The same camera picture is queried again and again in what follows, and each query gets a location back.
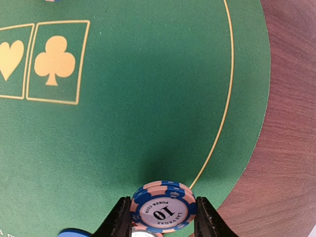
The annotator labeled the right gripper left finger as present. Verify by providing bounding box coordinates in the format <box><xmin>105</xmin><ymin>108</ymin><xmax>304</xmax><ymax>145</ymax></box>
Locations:
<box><xmin>92</xmin><ymin>197</ymin><xmax>132</xmax><ymax>237</ymax></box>

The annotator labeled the orange black chip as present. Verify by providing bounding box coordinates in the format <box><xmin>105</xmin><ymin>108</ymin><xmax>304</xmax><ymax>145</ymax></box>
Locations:
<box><xmin>131</xmin><ymin>223</ymin><xmax>163</xmax><ymax>237</ymax></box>

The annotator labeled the blue tan chip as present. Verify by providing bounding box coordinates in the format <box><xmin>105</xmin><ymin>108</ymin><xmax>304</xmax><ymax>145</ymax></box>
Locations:
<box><xmin>130</xmin><ymin>180</ymin><xmax>197</xmax><ymax>234</ymax></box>

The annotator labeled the green round poker mat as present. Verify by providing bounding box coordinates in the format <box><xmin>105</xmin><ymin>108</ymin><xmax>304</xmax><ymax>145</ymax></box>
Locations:
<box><xmin>0</xmin><ymin>0</ymin><xmax>271</xmax><ymax>237</ymax></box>

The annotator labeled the blue round blind button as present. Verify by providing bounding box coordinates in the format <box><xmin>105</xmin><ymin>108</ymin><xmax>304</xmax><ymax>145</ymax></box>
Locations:
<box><xmin>57</xmin><ymin>228</ymin><xmax>92</xmax><ymax>237</ymax></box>

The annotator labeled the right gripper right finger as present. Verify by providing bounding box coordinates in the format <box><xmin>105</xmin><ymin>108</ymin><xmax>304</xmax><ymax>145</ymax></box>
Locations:
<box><xmin>194</xmin><ymin>197</ymin><xmax>238</xmax><ymax>237</ymax></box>

